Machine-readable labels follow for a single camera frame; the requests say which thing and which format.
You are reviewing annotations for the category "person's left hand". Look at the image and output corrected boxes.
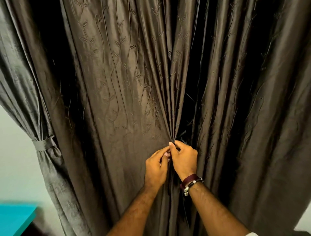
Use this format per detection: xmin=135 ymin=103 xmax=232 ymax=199
xmin=145 ymin=146 xmax=171 ymax=193

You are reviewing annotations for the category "person's right hand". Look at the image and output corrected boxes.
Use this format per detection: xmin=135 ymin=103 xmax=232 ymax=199
xmin=168 ymin=140 xmax=198 ymax=182

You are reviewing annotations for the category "brown embroidered curtain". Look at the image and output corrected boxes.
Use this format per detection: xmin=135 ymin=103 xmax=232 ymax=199
xmin=185 ymin=0 xmax=311 ymax=236
xmin=58 ymin=0 xmax=198 ymax=236

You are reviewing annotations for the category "person's right forearm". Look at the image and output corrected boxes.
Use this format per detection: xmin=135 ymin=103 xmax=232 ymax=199
xmin=184 ymin=182 xmax=251 ymax=236

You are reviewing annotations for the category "person's left forearm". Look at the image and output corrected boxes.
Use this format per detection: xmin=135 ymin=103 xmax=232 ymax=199
xmin=106 ymin=185 xmax=161 ymax=236

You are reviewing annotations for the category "maroon wristband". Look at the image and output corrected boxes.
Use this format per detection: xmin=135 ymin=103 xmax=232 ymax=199
xmin=180 ymin=174 xmax=198 ymax=191

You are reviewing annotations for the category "grey curtain tieback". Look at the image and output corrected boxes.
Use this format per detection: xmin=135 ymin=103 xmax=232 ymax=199
xmin=33 ymin=135 xmax=58 ymax=152

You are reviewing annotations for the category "teal table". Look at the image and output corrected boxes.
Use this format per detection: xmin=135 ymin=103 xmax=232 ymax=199
xmin=0 ymin=203 xmax=37 ymax=236

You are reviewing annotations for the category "plain grey curtain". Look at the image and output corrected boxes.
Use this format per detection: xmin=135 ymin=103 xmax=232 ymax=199
xmin=0 ymin=0 xmax=108 ymax=236

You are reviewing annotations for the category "black silver-beaded cord bracelet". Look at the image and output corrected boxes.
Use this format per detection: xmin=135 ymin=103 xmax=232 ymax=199
xmin=183 ymin=177 xmax=204 ymax=197

